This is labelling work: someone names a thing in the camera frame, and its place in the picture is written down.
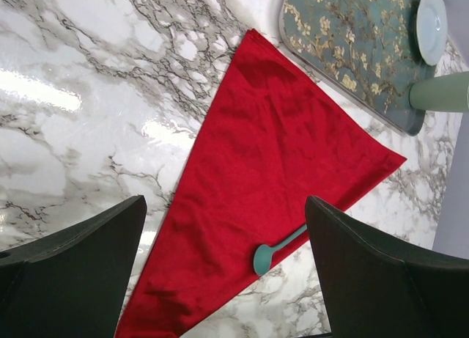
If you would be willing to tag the light blue plate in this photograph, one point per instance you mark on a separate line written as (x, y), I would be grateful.
(431, 30)

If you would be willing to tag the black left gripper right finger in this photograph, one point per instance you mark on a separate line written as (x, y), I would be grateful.
(376, 285)

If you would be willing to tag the green cup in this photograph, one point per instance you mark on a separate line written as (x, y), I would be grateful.
(447, 93)

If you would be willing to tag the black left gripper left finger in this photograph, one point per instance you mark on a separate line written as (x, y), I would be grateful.
(73, 282)

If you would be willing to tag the teal spoon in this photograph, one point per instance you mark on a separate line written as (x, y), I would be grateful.
(263, 256)

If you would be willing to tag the floral teal serving tray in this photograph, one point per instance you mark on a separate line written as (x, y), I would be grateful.
(366, 49)

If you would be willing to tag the red cloth napkin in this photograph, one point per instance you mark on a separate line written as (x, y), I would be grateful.
(271, 139)

